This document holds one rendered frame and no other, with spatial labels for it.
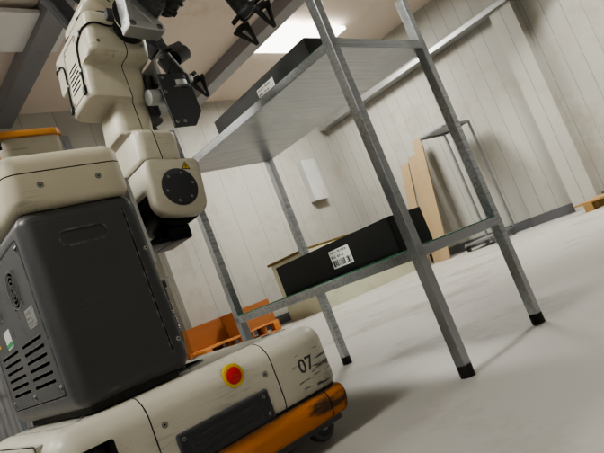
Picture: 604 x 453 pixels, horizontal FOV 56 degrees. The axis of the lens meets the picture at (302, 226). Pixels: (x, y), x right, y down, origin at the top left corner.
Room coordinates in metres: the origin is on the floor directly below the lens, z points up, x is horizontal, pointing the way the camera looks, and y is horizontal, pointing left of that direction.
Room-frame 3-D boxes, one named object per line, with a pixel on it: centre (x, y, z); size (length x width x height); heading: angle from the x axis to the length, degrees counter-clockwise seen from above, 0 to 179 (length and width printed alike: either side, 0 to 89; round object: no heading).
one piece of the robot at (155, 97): (1.61, 0.28, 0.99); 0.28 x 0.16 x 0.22; 41
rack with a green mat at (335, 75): (1.93, -0.11, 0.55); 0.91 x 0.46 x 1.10; 43
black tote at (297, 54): (1.93, -0.09, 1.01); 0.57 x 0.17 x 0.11; 41
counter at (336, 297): (8.06, -0.50, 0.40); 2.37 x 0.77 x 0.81; 133
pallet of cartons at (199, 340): (6.71, 1.28, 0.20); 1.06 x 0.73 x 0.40; 133
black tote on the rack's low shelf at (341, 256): (1.93, -0.11, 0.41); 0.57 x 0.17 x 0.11; 43
